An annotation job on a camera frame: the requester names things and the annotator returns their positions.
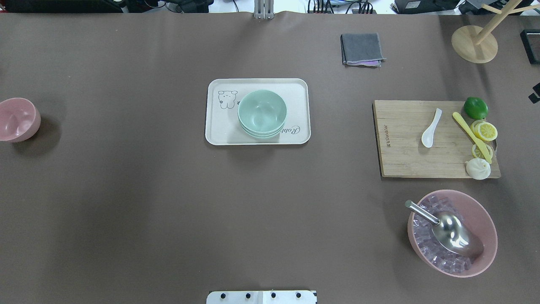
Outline white ceramic spoon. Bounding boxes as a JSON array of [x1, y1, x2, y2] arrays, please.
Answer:
[[421, 108, 443, 148]]

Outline small pink bowl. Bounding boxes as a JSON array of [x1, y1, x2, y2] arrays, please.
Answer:
[[0, 98, 42, 143]]

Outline large pink bowl with ice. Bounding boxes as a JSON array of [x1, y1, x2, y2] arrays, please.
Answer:
[[407, 189, 498, 278]]

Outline green stacked bowls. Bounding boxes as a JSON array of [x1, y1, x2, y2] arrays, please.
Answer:
[[238, 89, 288, 138]]

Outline beige rectangular tray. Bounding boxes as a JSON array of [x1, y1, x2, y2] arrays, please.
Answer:
[[205, 78, 312, 146]]

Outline folded grey cloth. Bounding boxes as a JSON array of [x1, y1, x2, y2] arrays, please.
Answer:
[[340, 33, 386, 67]]

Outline bamboo cutting board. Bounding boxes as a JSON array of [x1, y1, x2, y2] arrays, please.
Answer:
[[373, 100, 474, 179]]

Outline metal ice scoop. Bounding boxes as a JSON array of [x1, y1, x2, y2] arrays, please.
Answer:
[[405, 200, 484, 258]]

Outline lemon slice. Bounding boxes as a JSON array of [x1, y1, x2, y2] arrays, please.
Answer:
[[471, 144, 494, 159]]

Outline green lime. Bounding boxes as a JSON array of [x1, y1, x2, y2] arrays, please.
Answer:
[[463, 97, 489, 120]]

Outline yellow plastic knife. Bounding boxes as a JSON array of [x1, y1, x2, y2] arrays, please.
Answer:
[[452, 112, 492, 164]]

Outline wooden mug tree stand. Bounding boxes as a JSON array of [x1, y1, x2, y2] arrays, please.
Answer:
[[451, 0, 540, 64]]

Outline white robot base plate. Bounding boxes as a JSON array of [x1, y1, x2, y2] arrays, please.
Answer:
[[206, 290, 318, 304]]

